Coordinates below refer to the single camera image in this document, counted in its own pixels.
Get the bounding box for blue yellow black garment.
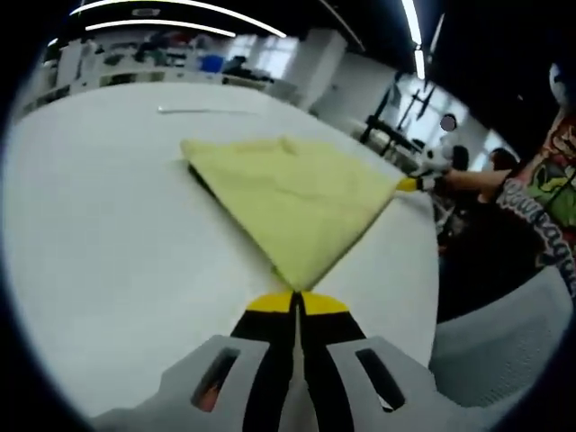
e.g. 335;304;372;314
179;134;410;293

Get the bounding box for white square pillar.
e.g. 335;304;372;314
287;27;350;116

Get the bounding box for white template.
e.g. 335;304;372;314
156;104;261;117

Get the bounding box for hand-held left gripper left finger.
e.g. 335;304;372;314
92;291;297;432

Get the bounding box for bright window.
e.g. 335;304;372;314
233;34;299;78

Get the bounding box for black tripod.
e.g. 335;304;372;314
363;71;437;155

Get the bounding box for blue storage bin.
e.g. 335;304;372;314
196;54;225;74

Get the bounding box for ceiling light strip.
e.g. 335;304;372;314
84;19;239;38
401;0;428;81
68;0;288;39

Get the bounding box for white cabinet row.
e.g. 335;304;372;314
22;66;299;110

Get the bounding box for white worn device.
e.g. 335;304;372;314
547;61;572;104

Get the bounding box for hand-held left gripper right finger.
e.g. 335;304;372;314
296;291;500;432

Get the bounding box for person's grey trousers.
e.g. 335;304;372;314
429;265;576;409

